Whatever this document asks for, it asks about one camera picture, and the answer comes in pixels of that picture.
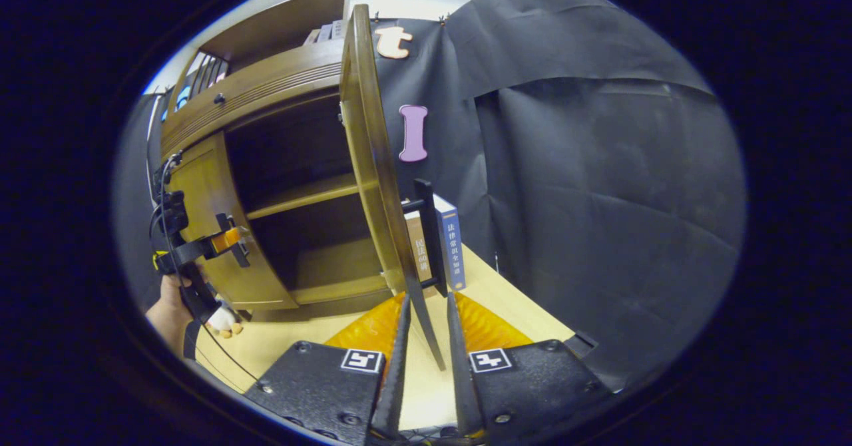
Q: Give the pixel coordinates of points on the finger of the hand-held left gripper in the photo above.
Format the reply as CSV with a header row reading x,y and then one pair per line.
x,y
225,240

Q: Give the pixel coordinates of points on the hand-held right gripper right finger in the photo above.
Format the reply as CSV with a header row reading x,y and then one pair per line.
x,y
459,379

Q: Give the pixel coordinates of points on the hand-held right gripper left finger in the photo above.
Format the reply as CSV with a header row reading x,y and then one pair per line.
x,y
399,379

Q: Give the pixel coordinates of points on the wooden shoe cabinet door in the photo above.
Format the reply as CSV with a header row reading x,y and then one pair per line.
x,y
369,133
213,186

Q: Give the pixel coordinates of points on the wooden double-door shoe cabinet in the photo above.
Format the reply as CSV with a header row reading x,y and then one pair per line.
x,y
299,196

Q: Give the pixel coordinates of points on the penguin plush toy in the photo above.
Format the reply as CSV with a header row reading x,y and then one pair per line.
x,y
225,323

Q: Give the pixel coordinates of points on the blue book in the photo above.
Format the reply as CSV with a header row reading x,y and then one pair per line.
x,y
454,246

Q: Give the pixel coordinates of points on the wooden drawer with black knob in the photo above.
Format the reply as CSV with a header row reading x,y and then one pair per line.
x,y
266,83

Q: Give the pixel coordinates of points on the black backdrop cloth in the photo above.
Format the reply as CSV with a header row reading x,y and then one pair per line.
x,y
599,200

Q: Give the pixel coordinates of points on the grey book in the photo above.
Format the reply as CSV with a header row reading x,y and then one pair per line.
x,y
324,32

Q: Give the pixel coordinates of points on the white book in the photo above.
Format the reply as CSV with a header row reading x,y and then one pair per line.
x,y
338,28

